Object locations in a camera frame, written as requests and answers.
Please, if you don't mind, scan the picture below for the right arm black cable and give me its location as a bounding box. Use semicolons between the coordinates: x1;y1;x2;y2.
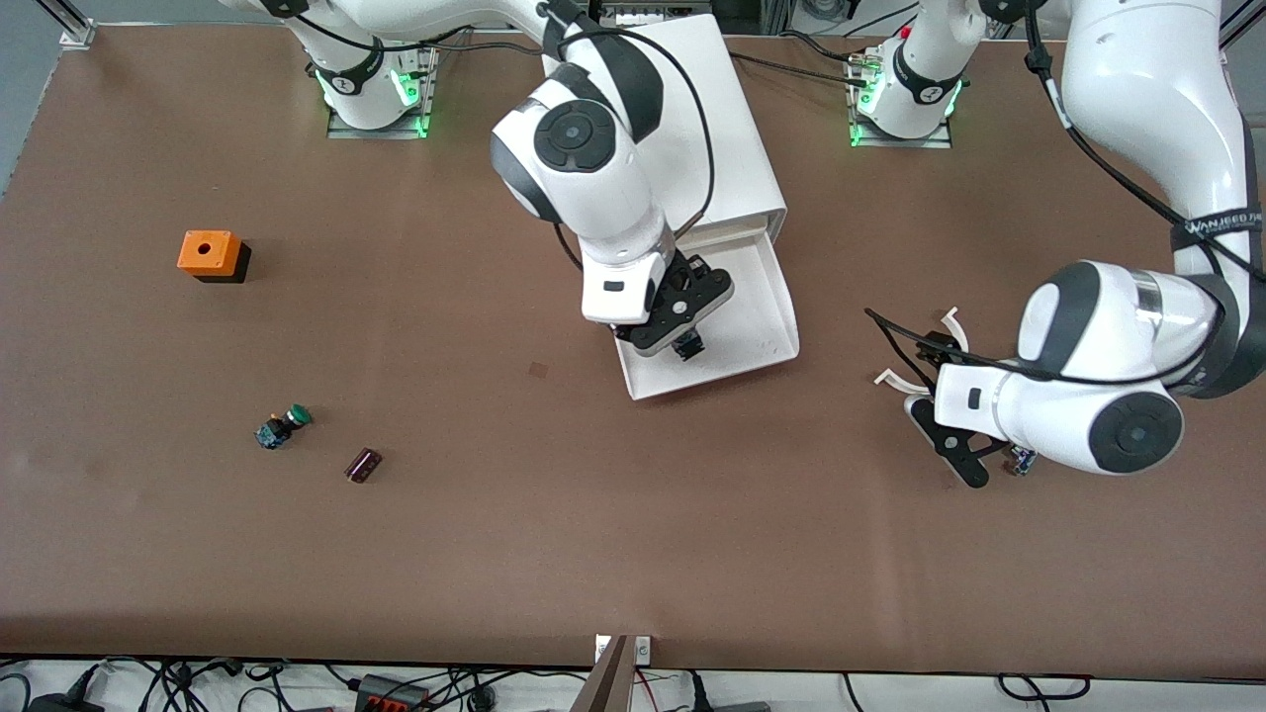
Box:
267;0;715;273

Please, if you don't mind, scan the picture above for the orange button box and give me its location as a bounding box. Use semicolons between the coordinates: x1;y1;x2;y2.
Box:
177;230;251;285

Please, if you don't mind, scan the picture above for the aluminium frame post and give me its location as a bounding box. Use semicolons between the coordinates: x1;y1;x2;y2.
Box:
38;0;98;50

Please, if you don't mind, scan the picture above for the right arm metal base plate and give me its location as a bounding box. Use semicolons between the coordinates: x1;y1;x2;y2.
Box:
326;44;438;139

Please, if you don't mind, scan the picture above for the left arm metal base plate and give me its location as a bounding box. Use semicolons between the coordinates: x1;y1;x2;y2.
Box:
849;44;955;149

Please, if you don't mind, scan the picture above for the white drawer cabinet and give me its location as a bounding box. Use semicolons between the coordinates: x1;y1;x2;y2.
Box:
542;14;789;248

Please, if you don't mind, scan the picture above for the green push button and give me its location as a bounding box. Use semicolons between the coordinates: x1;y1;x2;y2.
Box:
255;403;314;451

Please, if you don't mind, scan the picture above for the wooden beam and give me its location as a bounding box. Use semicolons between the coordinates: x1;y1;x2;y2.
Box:
569;635;634;712

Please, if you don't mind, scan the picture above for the left arm black velcro strap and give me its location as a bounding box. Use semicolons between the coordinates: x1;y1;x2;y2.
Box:
1172;206;1266;250

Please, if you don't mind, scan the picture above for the white drawer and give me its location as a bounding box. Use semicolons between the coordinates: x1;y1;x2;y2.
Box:
611;225;801;401

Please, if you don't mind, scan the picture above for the grey device box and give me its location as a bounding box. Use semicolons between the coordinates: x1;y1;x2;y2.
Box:
593;0;718;29

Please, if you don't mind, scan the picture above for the black floor cable loop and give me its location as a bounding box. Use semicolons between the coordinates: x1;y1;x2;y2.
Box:
997;674;1092;701

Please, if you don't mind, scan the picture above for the black power strip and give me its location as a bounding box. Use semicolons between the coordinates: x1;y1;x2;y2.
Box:
356;674;431;712

